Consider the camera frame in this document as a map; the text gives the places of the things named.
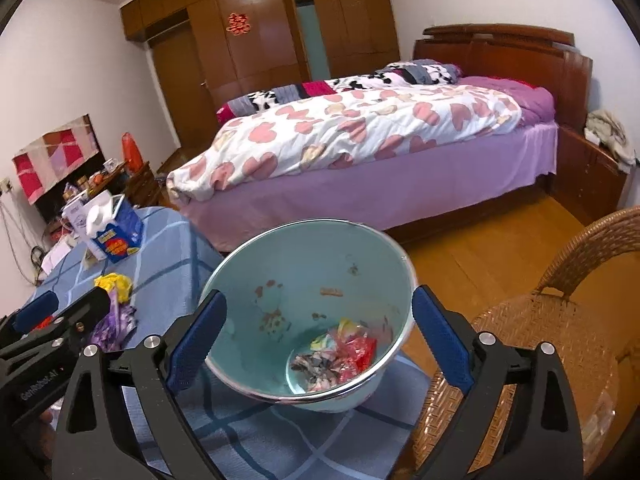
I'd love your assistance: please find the wicker chair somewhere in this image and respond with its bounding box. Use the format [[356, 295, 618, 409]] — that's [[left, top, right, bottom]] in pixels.
[[410, 205, 640, 480]]

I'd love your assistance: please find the yellow wrapper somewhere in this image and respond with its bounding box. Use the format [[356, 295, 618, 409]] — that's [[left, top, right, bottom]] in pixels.
[[95, 272, 133, 306]]

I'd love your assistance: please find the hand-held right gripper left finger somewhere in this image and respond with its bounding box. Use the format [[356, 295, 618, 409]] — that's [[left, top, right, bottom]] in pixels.
[[52, 290, 228, 480]]

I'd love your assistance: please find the black television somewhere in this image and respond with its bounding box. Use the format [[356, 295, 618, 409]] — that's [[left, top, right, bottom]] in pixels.
[[37, 115, 107, 223]]

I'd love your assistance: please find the beige cloth pile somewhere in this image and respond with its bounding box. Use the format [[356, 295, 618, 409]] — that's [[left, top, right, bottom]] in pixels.
[[584, 109, 638, 170]]

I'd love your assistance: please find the black cable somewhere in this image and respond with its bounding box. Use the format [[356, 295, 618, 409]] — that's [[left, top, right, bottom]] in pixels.
[[0, 200, 46, 281]]

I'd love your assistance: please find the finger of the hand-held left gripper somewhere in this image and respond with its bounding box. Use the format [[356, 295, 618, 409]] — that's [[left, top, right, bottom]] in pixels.
[[10, 290, 60, 333], [0, 287, 112, 361]]

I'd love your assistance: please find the grey patterned wrapper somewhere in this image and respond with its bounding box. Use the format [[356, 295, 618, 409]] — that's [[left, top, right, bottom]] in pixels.
[[290, 350, 341, 391]]

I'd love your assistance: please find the wooden bed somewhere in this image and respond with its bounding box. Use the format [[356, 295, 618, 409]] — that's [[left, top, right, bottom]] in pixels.
[[165, 24, 596, 256]]

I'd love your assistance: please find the red snack wrapper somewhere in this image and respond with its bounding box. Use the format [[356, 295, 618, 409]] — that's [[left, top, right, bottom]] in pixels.
[[337, 335, 378, 383]]

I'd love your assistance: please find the patchwork blanket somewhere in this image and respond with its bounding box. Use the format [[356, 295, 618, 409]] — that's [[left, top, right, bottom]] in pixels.
[[216, 60, 463, 123]]

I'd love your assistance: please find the purple wrapper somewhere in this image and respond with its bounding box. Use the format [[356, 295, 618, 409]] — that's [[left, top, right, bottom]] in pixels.
[[90, 292, 138, 353]]

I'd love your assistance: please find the red patchwork cover cloth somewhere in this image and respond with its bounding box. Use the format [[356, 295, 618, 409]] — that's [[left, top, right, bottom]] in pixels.
[[12, 114, 101, 206]]

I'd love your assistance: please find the light green enamel basin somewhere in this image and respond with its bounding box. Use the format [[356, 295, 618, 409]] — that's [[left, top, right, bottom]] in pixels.
[[199, 218, 417, 413]]

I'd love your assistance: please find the brown wooden door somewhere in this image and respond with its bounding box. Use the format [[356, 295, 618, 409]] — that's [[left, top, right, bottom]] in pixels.
[[150, 25, 216, 148]]

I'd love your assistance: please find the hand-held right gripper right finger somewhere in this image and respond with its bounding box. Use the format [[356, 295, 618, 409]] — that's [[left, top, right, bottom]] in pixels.
[[412, 285, 586, 480]]

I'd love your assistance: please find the wooden nightstand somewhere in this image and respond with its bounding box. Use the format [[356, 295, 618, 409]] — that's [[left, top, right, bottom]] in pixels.
[[550, 125, 628, 226]]

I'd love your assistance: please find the white heart print duvet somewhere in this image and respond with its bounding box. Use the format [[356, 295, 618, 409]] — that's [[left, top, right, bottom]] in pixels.
[[166, 86, 523, 203]]

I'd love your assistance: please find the brown wooden wardrobe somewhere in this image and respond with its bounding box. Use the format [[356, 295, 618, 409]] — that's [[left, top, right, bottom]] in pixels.
[[120, 0, 401, 151]]

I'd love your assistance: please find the blue checked tablecloth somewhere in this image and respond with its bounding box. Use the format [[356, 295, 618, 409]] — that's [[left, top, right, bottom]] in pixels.
[[15, 205, 433, 480]]

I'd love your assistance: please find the red plastic bag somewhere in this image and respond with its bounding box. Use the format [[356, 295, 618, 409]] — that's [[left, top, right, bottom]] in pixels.
[[121, 132, 142, 171]]

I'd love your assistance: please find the purple bed sheet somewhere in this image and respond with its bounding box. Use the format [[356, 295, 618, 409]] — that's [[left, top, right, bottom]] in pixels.
[[170, 76, 558, 253]]

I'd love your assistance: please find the blue milk carton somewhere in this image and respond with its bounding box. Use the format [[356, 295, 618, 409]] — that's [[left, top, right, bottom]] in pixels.
[[85, 191, 146, 264]]

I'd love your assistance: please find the white printed box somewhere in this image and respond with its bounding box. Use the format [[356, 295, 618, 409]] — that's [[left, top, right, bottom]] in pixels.
[[61, 195, 126, 236]]

